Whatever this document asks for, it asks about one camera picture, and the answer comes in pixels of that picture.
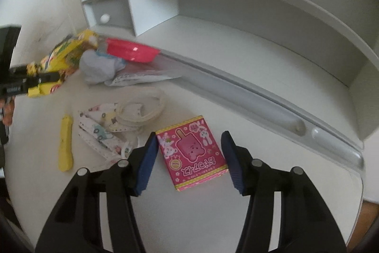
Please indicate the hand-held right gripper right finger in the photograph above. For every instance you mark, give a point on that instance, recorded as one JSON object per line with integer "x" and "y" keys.
{"x": 234, "y": 164}

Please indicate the red bowl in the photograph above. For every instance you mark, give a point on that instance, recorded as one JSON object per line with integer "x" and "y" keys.
{"x": 130, "y": 50}

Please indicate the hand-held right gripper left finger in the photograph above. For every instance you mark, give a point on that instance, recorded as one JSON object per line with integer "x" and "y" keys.
{"x": 145, "y": 164}

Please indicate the pale blue crumpled bag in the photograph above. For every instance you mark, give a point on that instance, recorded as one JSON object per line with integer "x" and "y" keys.
{"x": 99, "y": 67}

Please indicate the grey small drawer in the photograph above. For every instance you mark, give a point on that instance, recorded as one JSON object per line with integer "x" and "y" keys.
{"x": 114, "y": 13}

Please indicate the white flat packet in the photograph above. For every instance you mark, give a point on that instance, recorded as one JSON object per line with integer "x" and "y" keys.
{"x": 142, "y": 76}

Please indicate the yellow snack packet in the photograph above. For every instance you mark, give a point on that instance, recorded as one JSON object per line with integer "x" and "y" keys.
{"x": 65, "y": 54}

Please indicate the person's left hand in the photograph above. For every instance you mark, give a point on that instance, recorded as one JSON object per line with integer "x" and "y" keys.
{"x": 7, "y": 110}

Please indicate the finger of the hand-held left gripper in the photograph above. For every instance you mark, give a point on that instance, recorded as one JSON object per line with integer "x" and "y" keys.
{"x": 44, "y": 78}
{"x": 18, "y": 70}

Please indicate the white desk shelf unit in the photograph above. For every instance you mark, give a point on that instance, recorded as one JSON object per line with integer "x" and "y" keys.
{"x": 237, "y": 42}

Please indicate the pink printed box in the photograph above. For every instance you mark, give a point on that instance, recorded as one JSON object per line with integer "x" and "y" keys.
{"x": 191, "y": 152}

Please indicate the printed face mask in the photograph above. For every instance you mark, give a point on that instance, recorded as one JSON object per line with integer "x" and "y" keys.
{"x": 102, "y": 140}
{"x": 103, "y": 116}

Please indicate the grey pencil tray ledge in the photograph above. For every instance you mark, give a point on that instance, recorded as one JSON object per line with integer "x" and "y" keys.
{"x": 266, "y": 110}

